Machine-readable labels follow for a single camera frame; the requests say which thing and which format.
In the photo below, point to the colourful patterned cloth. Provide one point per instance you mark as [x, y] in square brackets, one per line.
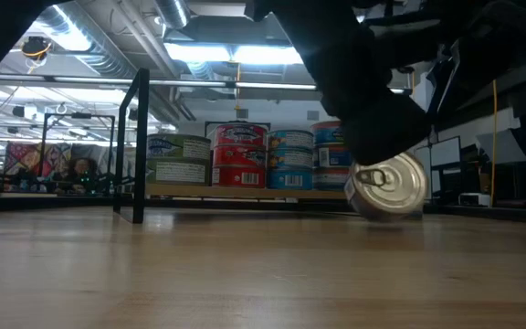
[30, 157]

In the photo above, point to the blue pink label tuna can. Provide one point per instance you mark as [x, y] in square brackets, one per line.
[395, 192]
[327, 134]
[329, 179]
[331, 156]

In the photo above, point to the grey softbox panel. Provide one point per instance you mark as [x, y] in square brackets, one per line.
[502, 146]

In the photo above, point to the thin black stand frame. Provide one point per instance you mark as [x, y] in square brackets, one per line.
[43, 146]

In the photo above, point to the large silver spiral duct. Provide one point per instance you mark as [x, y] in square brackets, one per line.
[98, 59]

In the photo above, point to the long ceiling light bar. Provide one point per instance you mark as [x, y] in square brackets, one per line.
[267, 85]

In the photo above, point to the person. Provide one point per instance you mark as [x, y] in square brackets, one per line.
[82, 169]

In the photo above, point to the whiteboard on black stand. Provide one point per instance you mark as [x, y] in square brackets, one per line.
[445, 151]

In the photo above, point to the black aluminium table frame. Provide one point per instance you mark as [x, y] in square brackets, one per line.
[39, 203]

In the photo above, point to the white box device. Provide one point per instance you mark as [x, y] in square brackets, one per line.
[473, 199]

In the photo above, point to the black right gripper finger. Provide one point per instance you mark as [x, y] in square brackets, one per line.
[381, 132]

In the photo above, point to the ceiling light panel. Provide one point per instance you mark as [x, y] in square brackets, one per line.
[226, 53]

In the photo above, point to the wooden shelf with black frame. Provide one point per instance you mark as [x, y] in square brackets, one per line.
[142, 160]

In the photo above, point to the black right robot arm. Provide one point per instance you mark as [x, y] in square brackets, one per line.
[496, 36]

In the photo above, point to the black wall camera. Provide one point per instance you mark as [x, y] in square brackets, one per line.
[407, 70]

